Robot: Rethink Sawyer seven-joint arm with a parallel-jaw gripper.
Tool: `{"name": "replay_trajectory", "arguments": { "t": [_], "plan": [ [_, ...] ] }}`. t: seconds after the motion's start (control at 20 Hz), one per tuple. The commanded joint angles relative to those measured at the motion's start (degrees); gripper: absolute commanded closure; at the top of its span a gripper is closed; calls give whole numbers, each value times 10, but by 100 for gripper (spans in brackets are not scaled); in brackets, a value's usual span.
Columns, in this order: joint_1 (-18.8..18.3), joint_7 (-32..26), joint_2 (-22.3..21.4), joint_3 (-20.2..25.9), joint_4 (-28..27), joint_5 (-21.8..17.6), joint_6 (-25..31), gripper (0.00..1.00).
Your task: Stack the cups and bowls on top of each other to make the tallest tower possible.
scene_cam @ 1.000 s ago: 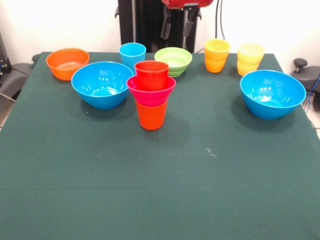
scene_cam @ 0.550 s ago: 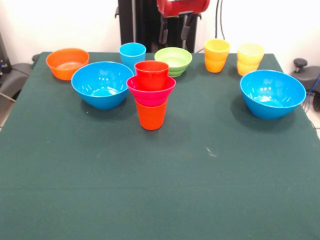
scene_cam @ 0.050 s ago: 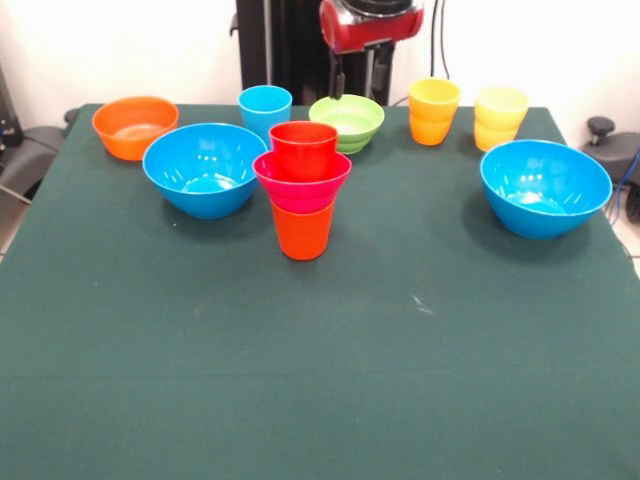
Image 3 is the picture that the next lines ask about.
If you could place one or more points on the grey pedestal foot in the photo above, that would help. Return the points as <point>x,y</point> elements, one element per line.
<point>620,155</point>
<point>30,150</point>

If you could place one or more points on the green bowl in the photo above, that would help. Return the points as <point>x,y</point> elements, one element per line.
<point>355,125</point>

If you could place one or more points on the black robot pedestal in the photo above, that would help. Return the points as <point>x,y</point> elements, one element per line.
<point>290,50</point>

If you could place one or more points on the yellow cup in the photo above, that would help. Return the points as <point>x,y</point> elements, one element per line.
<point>500,120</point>

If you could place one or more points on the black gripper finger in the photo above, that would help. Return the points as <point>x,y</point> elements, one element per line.
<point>383,67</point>
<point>338,75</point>

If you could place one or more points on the light orange cup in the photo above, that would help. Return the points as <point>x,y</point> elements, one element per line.
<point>433,110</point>

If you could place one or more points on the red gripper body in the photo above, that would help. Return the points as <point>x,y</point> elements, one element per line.
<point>380,30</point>

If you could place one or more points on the large blue bowl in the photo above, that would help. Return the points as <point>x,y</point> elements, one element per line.
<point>200,170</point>
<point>545,180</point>

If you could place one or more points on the orange bowl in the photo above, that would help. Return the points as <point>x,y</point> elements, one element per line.
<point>125,125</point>

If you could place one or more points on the pink bowl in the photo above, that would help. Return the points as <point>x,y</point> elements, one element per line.
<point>305,192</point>

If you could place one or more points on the dark green tablecloth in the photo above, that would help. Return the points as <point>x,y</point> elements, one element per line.
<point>320,350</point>

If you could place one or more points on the red cup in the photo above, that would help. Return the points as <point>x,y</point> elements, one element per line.
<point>302,150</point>

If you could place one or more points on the blue cup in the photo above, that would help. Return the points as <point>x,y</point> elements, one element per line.
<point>257,110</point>

